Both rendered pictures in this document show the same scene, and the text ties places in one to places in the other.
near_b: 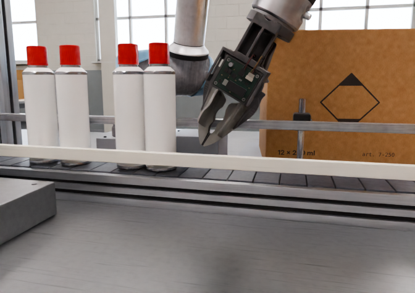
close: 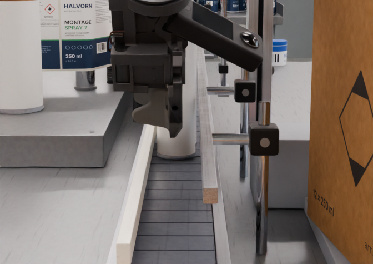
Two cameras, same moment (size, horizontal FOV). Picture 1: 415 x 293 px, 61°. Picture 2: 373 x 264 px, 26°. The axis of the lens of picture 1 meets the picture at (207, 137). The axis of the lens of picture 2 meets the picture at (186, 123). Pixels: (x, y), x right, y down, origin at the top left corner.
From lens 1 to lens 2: 1.01 m
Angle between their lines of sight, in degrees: 75
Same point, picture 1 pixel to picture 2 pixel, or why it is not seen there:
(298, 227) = (100, 252)
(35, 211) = (74, 154)
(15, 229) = (49, 160)
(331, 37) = not seen: outside the picture
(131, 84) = not seen: hidden behind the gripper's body
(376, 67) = not seen: outside the picture
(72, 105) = not seen: hidden behind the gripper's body
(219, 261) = (13, 225)
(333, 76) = (348, 72)
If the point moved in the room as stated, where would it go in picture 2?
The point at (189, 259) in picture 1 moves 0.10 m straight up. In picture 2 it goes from (14, 216) to (10, 136)
